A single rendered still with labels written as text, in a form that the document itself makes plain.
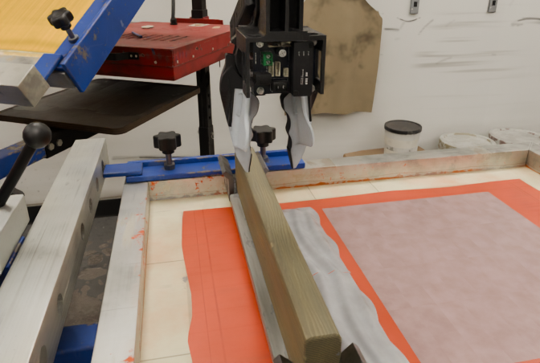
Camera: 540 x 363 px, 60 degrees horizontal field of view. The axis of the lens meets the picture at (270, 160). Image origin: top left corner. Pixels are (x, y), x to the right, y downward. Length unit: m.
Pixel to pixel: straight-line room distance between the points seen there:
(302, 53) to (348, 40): 2.17
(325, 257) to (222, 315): 0.16
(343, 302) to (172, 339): 0.19
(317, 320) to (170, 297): 0.24
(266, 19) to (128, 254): 0.34
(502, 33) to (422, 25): 0.52
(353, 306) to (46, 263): 0.33
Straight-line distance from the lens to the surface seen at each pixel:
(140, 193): 0.75
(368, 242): 0.68
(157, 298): 0.59
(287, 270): 0.44
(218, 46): 1.60
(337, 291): 0.58
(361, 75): 2.68
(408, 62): 2.84
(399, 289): 0.60
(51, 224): 0.60
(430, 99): 2.97
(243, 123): 0.45
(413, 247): 0.69
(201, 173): 0.78
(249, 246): 0.59
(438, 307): 0.59
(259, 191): 0.57
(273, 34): 0.40
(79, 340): 0.62
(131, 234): 0.65
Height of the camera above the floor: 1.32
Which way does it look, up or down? 23 degrees down
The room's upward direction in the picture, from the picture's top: straight up
